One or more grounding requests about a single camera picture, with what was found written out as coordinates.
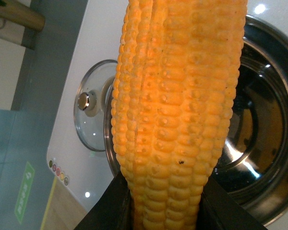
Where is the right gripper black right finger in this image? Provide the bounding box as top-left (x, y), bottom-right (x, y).
top-left (196, 177), bottom-right (266, 230)

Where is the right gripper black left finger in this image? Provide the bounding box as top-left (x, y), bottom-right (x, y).
top-left (75, 172), bottom-right (132, 230)

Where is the glass pot lid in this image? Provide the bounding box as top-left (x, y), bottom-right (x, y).
top-left (73, 59), bottom-right (117, 152)

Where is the yellow corn cob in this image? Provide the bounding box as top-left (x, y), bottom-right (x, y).
top-left (111, 0), bottom-right (248, 230)

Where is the white electric cooking pot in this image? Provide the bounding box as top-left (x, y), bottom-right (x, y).
top-left (103, 14), bottom-right (288, 227)

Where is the wooden plant pot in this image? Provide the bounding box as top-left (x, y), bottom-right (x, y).
top-left (0, 0), bottom-right (45, 32)

